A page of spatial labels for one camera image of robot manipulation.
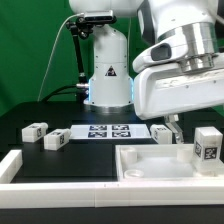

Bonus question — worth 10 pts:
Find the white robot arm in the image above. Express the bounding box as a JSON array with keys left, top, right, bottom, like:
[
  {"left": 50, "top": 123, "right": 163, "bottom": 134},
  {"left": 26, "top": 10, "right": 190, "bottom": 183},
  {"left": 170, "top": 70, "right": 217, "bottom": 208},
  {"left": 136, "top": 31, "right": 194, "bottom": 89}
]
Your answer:
[{"left": 69, "top": 0, "right": 224, "bottom": 143}]

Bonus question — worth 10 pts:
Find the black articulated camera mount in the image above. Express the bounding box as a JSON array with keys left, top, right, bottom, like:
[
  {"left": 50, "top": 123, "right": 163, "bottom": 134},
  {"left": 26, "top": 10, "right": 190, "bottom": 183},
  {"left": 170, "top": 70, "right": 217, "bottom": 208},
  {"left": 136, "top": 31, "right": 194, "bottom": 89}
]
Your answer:
[{"left": 66, "top": 17, "right": 93, "bottom": 102}]

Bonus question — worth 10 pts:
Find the black cable bundle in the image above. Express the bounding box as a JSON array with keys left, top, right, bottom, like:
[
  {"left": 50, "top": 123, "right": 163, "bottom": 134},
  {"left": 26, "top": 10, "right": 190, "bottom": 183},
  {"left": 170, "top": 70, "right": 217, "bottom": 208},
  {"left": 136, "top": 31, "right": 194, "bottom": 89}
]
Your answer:
[{"left": 41, "top": 84, "right": 88, "bottom": 102}]

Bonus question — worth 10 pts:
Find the white AprilTag base sheet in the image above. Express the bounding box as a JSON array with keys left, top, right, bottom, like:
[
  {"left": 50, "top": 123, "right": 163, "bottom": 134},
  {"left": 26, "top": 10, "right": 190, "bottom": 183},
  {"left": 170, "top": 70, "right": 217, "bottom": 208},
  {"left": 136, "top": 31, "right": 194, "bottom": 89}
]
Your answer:
[{"left": 70, "top": 124, "right": 151, "bottom": 140}]

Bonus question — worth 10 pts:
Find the white camera cable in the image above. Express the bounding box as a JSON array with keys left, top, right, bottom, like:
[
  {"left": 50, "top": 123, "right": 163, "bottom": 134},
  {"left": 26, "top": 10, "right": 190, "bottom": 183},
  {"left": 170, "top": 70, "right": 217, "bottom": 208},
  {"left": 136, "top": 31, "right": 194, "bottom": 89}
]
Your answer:
[{"left": 37, "top": 12, "right": 85, "bottom": 102}]

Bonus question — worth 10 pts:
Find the white U-shaped obstacle wall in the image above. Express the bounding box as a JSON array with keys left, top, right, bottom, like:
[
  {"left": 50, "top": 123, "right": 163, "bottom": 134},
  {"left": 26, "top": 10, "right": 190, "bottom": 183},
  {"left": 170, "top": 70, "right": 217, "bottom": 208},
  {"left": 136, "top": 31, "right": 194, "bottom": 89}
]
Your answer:
[{"left": 0, "top": 150, "right": 224, "bottom": 209}]

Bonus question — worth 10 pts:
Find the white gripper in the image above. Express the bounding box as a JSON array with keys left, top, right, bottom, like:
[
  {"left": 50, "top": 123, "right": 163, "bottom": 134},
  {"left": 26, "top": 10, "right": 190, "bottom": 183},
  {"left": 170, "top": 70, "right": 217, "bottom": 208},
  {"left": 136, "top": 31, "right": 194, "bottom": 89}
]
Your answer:
[{"left": 133, "top": 43, "right": 224, "bottom": 144}]

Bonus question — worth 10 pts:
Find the grey camera on mount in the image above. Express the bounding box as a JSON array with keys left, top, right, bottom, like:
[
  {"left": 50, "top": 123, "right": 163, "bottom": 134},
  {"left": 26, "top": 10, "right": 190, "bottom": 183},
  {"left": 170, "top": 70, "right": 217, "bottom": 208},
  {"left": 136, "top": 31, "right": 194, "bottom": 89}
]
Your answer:
[{"left": 84, "top": 10, "right": 115, "bottom": 23}]

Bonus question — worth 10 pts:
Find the white square tabletop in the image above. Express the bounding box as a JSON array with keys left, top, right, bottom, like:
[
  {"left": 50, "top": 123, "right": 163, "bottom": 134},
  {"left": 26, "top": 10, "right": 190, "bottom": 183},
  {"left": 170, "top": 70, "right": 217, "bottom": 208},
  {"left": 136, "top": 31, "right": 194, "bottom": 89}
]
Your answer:
[{"left": 115, "top": 144, "right": 224, "bottom": 182}]

